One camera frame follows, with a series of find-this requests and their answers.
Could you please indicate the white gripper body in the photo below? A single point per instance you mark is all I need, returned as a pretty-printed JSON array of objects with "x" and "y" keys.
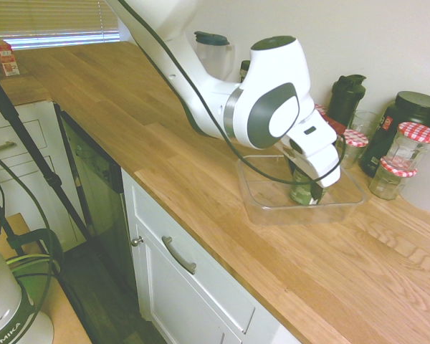
[{"x": 315, "y": 150}]

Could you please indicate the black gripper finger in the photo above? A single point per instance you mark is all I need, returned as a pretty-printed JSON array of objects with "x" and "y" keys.
[
  {"x": 320, "y": 193},
  {"x": 292, "y": 168}
]

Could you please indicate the green cereal cup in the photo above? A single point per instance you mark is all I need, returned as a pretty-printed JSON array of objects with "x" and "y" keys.
[{"x": 301, "y": 190}]

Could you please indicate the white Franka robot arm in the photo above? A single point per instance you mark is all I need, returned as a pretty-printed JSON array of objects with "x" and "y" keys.
[{"x": 272, "y": 107}]

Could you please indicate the clear plastic container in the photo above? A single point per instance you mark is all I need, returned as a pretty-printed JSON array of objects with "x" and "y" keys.
[{"x": 265, "y": 193}]

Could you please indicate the jam jar with checkered lid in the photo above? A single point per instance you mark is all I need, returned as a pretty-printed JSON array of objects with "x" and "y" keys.
[
  {"x": 387, "y": 182},
  {"x": 320, "y": 110},
  {"x": 354, "y": 138},
  {"x": 415, "y": 132}
]

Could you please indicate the clear drinking glass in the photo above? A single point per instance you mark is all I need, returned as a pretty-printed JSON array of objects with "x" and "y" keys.
[{"x": 365, "y": 123}]

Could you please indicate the black shaker bottle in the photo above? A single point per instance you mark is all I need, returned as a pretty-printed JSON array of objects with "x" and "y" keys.
[{"x": 344, "y": 100}]

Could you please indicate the spice jar with dark lid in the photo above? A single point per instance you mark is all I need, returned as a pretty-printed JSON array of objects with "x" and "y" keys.
[{"x": 244, "y": 71}]

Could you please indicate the black protein powder tub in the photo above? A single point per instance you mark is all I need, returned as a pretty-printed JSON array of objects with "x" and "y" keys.
[{"x": 415, "y": 107}]

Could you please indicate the clear canister with green lid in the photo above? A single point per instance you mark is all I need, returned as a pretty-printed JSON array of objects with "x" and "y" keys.
[{"x": 215, "y": 61}]

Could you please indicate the white kitchen cabinet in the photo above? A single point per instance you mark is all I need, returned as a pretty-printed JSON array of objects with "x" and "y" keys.
[{"x": 186, "y": 297}]

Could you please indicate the metal cabinet knob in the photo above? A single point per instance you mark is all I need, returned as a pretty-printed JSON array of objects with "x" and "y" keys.
[{"x": 137, "y": 241}]

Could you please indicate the dark dishwasher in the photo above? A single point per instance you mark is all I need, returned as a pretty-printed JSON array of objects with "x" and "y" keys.
[{"x": 93, "y": 179}]

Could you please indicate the white drawer unit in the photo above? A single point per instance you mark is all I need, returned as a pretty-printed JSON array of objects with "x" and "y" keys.
[{"x": 36, "y": 122}]

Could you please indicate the white window blinds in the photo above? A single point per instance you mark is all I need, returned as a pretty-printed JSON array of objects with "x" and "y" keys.
[{"x": 39, "y": 18}]

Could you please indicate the red and white carton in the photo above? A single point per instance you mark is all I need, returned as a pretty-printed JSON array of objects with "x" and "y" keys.
[{"x": 5, "y": 59}]

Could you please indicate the black camera tripod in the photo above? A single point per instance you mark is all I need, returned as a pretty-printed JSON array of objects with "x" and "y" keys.
[{"x": 32, "y": 140}]

